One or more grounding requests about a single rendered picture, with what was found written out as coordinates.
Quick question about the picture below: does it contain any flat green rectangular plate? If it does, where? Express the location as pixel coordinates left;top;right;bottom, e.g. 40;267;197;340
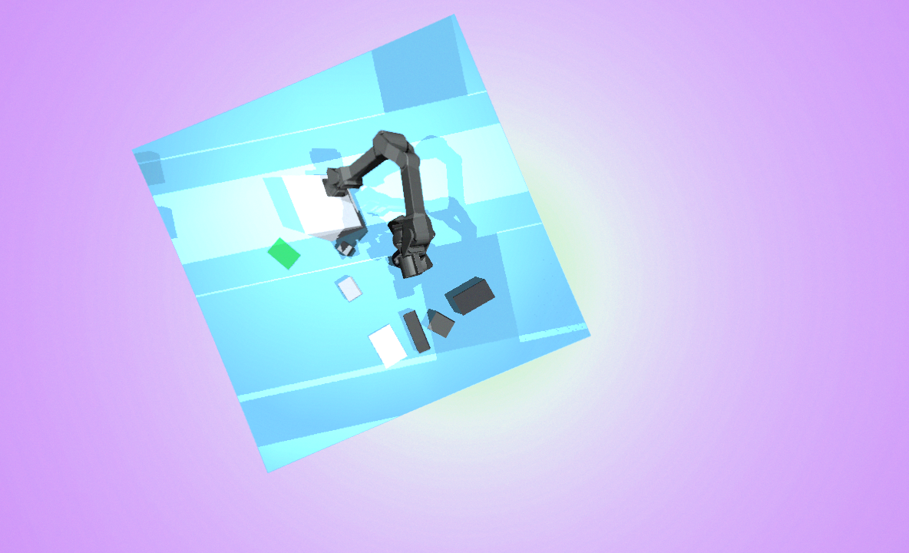
267;238;301;270

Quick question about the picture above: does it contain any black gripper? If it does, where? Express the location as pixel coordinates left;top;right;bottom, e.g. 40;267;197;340
388;215;433;272

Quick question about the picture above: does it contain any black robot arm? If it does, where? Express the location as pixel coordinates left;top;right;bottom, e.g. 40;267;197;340
322;131;435;279

